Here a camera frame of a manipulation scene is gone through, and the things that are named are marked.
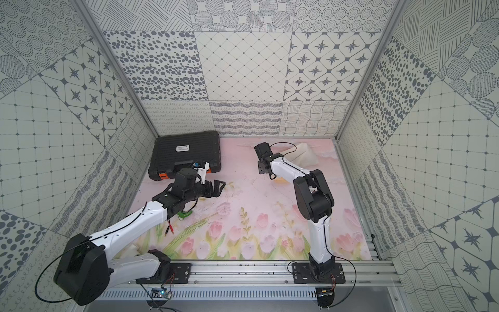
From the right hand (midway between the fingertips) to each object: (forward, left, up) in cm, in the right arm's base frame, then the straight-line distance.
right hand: (270, 167), depth 101 cm
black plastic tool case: (+9, +55, +1) cm, 56 cm away
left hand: (-14, +25, +11) cm, 31 cm away
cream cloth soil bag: (+7, -17, +1) cm, 19 cm away
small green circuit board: (-54, +42, -5) cm, 69 cm away
